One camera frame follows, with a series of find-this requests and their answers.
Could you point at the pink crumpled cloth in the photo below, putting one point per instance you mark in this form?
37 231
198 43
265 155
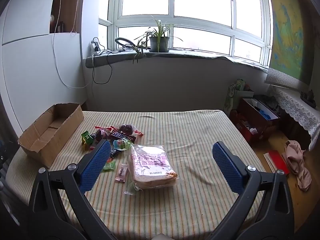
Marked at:
294 159

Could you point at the cardboard box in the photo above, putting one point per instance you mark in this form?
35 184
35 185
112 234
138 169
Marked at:
47 135

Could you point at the striped tablecloth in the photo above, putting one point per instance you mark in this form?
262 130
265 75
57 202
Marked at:
194 207

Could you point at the white wardrobe cabinet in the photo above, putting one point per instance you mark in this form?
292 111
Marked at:
38 69

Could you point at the wall map poster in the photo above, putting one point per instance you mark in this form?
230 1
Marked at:
292 54

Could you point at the red booklet on floor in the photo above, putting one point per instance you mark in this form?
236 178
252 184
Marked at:
276 162

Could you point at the green printed bag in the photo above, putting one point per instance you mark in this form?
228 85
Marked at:
236 91

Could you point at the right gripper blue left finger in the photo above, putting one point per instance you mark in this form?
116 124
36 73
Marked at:
92 164

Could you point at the white power strip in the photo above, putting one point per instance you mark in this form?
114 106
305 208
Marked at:
95 47

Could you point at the small black candy packet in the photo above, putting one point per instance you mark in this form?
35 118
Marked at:
114 153

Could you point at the potted spider plant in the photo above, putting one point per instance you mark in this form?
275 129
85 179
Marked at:
157 36

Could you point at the dried fruit bag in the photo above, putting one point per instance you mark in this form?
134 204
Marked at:
102 133
129 130

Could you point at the green candy bag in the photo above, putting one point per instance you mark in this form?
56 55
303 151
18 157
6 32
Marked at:
86 138

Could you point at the Snickers bar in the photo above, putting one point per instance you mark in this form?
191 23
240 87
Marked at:
116 135

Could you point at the green square candy packet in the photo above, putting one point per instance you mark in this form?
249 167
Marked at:
109 166

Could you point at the yellow candy bag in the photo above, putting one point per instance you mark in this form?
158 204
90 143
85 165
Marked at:
87 147

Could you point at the pink small candy packet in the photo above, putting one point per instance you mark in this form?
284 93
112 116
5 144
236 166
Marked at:
121 173

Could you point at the packaged sliced bread loaf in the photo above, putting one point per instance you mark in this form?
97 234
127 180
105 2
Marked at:
149 168

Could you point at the red storage box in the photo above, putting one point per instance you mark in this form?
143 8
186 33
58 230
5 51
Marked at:
254 120

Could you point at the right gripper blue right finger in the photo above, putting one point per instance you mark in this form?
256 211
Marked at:
231 166

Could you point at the white lace cloth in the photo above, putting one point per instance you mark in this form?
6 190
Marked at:
301 112

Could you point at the green blue egg toy pack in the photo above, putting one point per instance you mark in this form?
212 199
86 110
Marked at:
122 144

